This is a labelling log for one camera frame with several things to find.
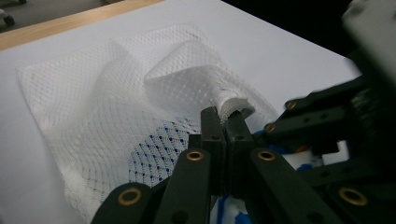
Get blue and white garment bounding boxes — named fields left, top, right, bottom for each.
left=128, top=122, right=349, bottom=224

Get black caster wheel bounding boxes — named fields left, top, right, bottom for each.
left=0, top=8, right=16, bottom=28

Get white mesh laundry bag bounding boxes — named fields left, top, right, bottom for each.
left=16, top=22, right=280, bottom=224

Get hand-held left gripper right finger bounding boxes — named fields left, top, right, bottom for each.
left=225, top=109, right=255, bottom=200

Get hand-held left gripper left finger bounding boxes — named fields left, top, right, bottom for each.
left=188, top=105, right=227, bottom=196

